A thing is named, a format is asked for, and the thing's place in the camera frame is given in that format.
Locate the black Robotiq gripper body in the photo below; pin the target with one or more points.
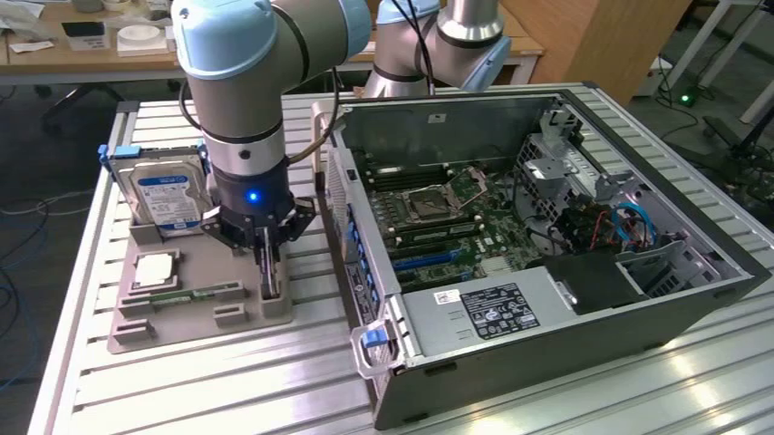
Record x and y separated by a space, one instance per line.
251 204

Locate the green graphics card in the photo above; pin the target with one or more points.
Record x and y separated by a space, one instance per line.
273 285

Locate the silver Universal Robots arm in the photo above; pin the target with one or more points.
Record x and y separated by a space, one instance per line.
241 104

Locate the hard disk blue label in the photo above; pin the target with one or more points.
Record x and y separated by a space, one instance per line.
163 195

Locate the silver CPU chip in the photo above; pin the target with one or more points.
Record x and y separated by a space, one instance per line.
153 270

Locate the green RAM stick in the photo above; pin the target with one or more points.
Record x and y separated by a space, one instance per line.
181 296

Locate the long black expansion slot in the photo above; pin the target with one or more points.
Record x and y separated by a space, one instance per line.
420 250

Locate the silver CPU socket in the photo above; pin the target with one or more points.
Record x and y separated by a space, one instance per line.
429 204

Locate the grey printed parts rack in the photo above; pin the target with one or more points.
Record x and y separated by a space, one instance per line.
193 326

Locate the black RAM stick white label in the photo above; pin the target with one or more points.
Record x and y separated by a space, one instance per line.
435 231

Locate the blue plastic disk carrier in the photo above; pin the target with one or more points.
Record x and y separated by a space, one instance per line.
124 151

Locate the blue expansion slot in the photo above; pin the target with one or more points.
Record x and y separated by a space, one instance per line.
425 260

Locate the metal socket cover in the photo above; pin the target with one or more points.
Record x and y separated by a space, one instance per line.
468 186

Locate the blue case latch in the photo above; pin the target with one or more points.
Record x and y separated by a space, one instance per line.
373 339

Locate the green motherboard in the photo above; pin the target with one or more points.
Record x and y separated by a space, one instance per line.
483 235

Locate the silver power supply unit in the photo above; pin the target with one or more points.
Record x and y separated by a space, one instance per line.
441 326

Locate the silver chipset heat sink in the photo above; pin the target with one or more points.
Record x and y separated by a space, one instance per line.
499 266

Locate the black chair base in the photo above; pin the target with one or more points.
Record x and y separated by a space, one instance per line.
78 99

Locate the plain white box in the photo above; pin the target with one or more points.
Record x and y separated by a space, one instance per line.
168 38

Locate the white box round recess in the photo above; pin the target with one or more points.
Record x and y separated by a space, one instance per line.
141 41

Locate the perforated metal disk bay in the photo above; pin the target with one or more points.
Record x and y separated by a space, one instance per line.
552 172

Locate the black and white box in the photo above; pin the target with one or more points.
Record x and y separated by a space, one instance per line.
85 36

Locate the white tape roll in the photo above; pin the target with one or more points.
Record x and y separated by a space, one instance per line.
116 4

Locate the white paper card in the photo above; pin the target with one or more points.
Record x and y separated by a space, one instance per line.
29 46

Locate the open black PC case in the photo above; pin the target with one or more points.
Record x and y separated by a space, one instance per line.
544 362

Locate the grey cup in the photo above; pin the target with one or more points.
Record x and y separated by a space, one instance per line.
86 5

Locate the clear plastic bag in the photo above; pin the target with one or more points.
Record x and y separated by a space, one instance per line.
17 20

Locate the grey metal disk bay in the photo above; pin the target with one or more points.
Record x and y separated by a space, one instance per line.
664 267

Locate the wooden cabinet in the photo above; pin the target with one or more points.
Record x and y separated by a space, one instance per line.
604 45

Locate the device with green light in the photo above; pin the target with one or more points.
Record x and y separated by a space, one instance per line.
686 98

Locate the black floor stand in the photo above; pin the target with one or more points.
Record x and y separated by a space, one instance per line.
743 149

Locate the beige printed case bracket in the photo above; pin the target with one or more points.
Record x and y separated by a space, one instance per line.
317 122

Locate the wooden desk white frame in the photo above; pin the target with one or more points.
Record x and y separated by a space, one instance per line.
36 63

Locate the white table frame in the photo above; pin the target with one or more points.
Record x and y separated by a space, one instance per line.
710 41

